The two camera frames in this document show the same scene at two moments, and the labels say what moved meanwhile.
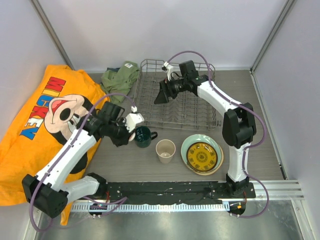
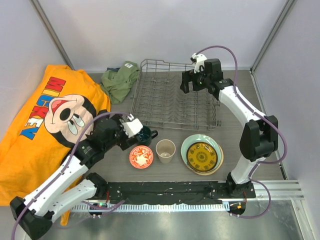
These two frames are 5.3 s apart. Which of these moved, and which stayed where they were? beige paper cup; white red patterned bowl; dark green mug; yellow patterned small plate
Moved: white red patterned bowl
Stayed: beige paper cup; dark green mug; yellow patterned small plate
